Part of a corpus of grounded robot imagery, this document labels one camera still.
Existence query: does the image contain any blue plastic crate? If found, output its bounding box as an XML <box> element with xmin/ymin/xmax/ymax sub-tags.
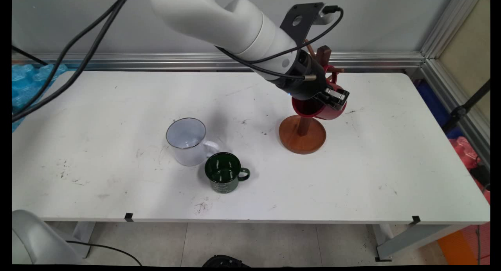
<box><xmin>416</xmin><ymin>81</ymin><xmax>465</xmax><ymax>140</ymax></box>

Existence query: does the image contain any white enamel mug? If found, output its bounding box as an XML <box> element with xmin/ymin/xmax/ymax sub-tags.
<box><xmin>166</xmin><ymin>117</ymin><xmax>220</xmax><ymax>167</ymax></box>

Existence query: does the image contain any red ceramic mug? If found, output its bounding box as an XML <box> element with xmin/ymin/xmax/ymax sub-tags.
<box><xmin>292</xmin><ymin>65</ymin><xmax>348</xmax><ymax>121</ymax></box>

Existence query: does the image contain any red plastic bag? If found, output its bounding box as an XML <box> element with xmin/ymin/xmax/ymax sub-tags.
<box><xmin>448</xmin><ymin>137</ymin><xmax>490</xmax><ymax>204</ymax></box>

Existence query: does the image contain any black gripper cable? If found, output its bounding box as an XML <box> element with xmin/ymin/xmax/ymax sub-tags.
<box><xmin>12</xmin><ymin>0</ymin><xmax>306</xmax><ymax>123</ymax></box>

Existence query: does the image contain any grey rounded robot base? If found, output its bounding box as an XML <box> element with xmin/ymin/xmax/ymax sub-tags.
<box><xmin>12</xmin><ymin>210</ymin><xmax>85</xmax><ymax>265</ymax></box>

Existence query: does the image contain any black tripod stand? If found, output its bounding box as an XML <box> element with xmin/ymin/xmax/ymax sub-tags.
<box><xmin>442</xmin><ymin>80</ymin><xmax>490</xmax><ymax>134</ymax></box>

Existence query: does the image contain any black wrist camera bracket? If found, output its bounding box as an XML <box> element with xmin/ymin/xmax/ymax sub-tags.
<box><xmin>279</xmin><ymin>2</ymin><xmax>339</xmax><ymax>46</ymax></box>

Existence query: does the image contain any black object on floor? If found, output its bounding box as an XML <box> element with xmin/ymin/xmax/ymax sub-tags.
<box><xmin>202</xmin><ymin>255</ymin><xmax>251</xmax><ymax>267</ymax></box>

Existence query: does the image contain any aluminium rail behind table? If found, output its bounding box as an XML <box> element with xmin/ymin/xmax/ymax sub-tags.
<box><xmin>12</xmin><ymin>52</ymin><xmax>425</xmax><ymax>72</ymax></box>

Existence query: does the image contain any brown wooden mug tree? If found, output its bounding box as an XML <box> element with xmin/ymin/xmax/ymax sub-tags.
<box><xmin>279</xmin><ymin>39</ymin><xmax>345</xmax><ymax>155</ymax></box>

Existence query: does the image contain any grey table leg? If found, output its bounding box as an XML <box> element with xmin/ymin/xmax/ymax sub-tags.
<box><xmin>51</xmin><ymin>222</ymin><xmax>97</xmax><ymax>259</ymax></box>
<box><xmin>366</xmin><ymin>224</ymin><xmax>468</xmax><ymax>262</ymax></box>

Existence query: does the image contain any aluminium corner frame post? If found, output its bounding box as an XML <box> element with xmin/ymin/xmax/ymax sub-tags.
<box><xmin>420</xmin><ymin>0</ymin><xmax>490</xmax><ymax>166</ymax></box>

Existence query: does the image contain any dark green enamel mug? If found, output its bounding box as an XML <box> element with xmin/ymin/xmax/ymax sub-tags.
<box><xmin>204</xmin><ymin>152</ymin><xmax>251</xmax><ymax>194</ymax></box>

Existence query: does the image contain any orange box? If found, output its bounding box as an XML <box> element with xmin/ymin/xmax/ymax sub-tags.
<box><xmin>437</xmin><ymin>223</ymin><xmax>490</xmax><ymax>266</ymax></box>

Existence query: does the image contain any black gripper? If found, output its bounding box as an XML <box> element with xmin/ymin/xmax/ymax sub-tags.
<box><xmin>270</xmin><ymin>50</ymin><xmax>350</xmax><ymax>111</ymax></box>

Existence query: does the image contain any black floor cable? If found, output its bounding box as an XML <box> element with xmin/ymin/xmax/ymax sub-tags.
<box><xmin>66</xmin><ymin>241</ymin><xmax>144</xmax><ymax>267</ymax></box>

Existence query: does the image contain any blue bubble wrap sheet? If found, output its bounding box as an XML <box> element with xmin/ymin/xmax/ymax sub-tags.
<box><xmin>12</xmin><ymin>63</ymin><xmax>77</xmax><ymax>132</ymax></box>

